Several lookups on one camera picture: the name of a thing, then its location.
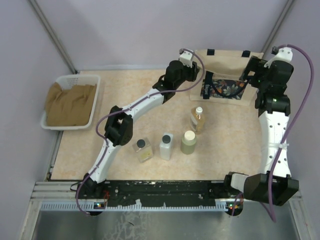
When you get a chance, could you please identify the cream canvas tote bag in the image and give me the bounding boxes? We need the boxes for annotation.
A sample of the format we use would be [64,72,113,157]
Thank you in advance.
[189,48,264,106]

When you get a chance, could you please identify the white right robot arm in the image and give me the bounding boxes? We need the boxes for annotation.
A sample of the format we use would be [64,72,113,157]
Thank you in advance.
[223,56,299,206]

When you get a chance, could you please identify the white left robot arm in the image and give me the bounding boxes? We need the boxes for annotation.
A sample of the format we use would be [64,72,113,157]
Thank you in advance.
[77,60,200,199]

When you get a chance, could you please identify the amber liquid clear bottle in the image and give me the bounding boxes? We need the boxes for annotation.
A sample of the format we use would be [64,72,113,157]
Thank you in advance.
[189,106,206,134]

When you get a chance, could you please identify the olive green bottle cream cap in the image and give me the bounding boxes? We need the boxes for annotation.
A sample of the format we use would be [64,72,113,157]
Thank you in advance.
[180,130,197,155]

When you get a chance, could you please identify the white square bottle black cap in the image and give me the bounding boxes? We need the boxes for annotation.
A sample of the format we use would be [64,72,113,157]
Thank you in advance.
[159,132,174,161]

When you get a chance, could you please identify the clear square bottle black cap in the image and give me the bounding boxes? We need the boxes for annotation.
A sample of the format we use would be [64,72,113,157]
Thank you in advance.
[132,137,154,163]

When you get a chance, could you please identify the white plastic basket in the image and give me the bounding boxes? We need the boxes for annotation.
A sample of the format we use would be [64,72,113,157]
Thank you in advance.
[40,74,101,131]

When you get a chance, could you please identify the brown cloth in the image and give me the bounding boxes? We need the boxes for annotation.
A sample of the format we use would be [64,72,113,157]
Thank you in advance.
[44,83,97,127]

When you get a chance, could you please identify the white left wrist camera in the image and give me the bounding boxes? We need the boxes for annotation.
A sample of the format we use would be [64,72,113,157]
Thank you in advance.
[178,48,194,68]

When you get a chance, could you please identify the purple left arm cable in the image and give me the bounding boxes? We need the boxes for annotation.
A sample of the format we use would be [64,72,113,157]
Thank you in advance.
[74,48,206,217]

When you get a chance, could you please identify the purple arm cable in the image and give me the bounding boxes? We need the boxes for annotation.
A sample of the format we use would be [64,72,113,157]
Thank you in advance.
[74,48,206,217]
[231,44,315,223]

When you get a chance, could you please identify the aluminium frame rail right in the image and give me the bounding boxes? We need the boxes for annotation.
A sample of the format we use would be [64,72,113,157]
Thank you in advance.
[261,0,296,54]

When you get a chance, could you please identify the aluminium frame rail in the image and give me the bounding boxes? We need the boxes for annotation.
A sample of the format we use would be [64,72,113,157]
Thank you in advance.
[27,0,79,74]
[261,0,296,54]

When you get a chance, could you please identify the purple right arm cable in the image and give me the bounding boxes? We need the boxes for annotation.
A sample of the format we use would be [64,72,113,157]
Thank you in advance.
[231,44,315,223]

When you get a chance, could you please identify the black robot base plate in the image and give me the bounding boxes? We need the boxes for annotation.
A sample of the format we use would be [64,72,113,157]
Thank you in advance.
[70,180,238,209]

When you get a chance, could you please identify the aluminium frame rail left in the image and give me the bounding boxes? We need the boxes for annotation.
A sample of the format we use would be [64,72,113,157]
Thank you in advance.
[27,0,79,74]

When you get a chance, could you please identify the white slotted cable duct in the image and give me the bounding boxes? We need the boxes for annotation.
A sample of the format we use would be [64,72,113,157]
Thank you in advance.
[40,200,235,212]

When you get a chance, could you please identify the aluminium front frame rails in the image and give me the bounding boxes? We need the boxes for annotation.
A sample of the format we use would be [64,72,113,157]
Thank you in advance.
[29,181,302,201]

